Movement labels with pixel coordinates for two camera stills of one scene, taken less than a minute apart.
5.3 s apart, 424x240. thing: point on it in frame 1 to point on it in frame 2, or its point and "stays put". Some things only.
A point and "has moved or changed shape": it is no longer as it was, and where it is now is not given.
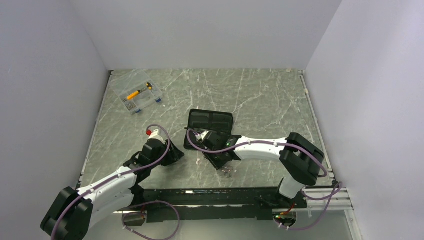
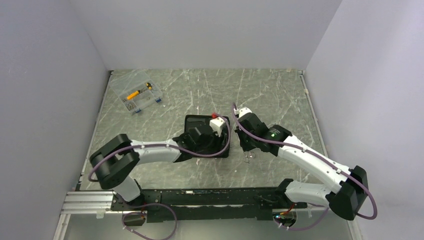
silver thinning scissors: [227, 170] has moved or changed shape
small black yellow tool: [148, 85] stays put
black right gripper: [209, 154] to [245, 146]
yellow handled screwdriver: [133, 95] stays put
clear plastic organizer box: [136, 90] stays put
